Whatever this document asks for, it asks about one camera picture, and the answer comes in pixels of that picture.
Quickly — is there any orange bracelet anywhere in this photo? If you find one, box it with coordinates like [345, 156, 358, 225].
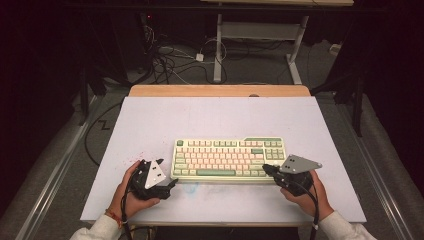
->
[104, 208, 124, 230]

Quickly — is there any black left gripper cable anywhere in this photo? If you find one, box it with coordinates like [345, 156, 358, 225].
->
[121, 168, 135, 240]

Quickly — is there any person's right hand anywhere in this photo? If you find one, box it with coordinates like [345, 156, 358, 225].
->
[279, 169, 335, 222]

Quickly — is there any white desk frame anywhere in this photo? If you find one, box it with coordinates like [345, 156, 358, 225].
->
[199, 0, 355, 85]

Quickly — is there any white table cover board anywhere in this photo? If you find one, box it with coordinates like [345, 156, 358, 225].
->
[80, 96, 367, 224]

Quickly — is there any black floor cable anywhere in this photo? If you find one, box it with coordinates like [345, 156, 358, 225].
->
[83, 101, 125, 168]

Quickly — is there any person's left hand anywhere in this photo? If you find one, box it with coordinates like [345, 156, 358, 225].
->
[109, 160, 161, 221]

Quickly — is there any metal floor rail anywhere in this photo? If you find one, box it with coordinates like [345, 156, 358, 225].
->
[335, 103, 415, 240]
[14, 94, 102, 240]

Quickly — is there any cream pink green keyboard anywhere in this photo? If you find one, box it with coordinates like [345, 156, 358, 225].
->
[170, 136, 288, 185]

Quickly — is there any small white box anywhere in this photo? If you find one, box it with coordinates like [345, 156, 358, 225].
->
[329, 43, 344, 57]

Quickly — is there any black stand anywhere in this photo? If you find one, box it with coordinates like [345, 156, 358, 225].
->
[310, 70, 365, 138]
[77, 65, 108, 127]

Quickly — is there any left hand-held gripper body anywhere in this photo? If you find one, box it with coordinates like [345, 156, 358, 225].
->
[128, 158, 175, 201]

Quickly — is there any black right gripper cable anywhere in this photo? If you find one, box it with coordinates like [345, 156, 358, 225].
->
[292, 179, 321, 240]

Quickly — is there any tangle of floor cables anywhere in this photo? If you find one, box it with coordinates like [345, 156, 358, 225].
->
[139, 12, 228, 85]

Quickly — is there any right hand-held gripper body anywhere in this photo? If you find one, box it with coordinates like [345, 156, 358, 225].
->
[271, 153, 323, 197]

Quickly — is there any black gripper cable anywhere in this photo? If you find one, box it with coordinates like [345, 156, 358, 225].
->
[121, 168, 135, 240]
[292, 179, 321, 240]

